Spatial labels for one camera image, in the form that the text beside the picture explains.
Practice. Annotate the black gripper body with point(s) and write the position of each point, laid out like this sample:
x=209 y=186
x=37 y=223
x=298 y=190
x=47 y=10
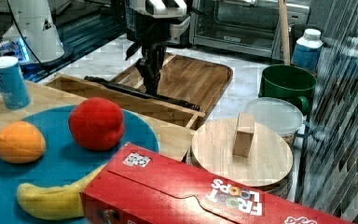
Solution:
x=149 y=32

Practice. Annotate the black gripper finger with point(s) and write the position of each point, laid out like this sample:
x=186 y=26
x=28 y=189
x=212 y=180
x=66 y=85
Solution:
x=156 y=59
x=143 y=65

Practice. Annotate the wooden drawer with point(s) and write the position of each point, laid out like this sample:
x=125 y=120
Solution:
x=152 y=108

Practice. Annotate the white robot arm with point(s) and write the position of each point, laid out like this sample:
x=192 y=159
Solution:
x=172 y=10

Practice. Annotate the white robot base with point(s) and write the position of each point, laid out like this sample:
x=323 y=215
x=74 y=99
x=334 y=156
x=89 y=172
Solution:
x=33 y=37

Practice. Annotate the wooden cutting board tray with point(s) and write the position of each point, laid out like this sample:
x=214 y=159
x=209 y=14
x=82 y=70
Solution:
x=199 y=83

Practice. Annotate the red plush pepper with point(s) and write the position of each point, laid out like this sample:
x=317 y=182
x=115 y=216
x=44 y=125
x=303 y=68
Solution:
x=97 y=124

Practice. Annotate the silver toaster oven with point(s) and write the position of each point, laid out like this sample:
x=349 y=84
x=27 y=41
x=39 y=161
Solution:
x=245 y=26

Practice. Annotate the red Froot Loops box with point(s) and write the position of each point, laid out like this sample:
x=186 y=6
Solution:
x=139 y=186

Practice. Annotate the blue round plate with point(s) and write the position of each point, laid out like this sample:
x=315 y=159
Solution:
x=63 y=162

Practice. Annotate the green plastic pot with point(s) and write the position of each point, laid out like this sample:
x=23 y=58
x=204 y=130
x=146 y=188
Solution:
x=289 y=83

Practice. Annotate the blue cylindrical can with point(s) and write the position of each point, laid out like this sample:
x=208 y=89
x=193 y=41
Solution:
x=12 y=86

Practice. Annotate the clear plastic lid container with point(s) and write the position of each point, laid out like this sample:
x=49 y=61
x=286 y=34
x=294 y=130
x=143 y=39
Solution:
x=281 y=117

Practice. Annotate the orange plush fruit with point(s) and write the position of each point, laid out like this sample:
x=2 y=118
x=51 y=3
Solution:
x=21 y=142

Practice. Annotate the blue bottle white cap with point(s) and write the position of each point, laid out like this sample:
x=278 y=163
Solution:
x=307 y=50

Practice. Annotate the yellow plush banana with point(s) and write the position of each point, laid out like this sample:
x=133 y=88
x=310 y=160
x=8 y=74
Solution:
x=54 y=203

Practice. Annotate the round wooden lid with handle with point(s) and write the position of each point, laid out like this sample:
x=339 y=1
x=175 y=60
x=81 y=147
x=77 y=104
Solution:
x=243 y=150

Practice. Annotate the wooden stick handle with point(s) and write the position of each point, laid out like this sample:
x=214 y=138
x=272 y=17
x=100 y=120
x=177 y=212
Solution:
x=284 y=31

